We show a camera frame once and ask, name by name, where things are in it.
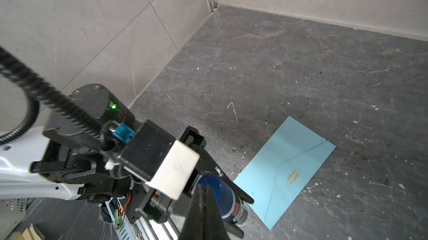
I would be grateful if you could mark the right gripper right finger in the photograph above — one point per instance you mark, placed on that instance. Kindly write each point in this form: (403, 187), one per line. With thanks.
(215, 229)

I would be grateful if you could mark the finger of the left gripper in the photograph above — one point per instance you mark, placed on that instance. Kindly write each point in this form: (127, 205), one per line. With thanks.
(233, 229)
(207, 165)

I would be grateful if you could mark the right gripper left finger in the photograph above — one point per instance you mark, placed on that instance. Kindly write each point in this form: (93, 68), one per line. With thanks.
(194, 227)

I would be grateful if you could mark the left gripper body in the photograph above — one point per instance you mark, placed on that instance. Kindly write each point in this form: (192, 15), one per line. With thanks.
(151, 204)

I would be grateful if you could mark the glue stick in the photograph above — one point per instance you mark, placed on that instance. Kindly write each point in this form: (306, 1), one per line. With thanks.
(231, 207)

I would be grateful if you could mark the dark blue glue cap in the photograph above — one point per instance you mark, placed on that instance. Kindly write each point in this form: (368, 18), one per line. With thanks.
(215, 183)

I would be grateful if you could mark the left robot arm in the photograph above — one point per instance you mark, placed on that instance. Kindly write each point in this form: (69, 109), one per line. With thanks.
(60, 160)

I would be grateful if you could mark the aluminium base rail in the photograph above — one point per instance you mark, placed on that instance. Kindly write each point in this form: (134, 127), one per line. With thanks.
(125, 228)

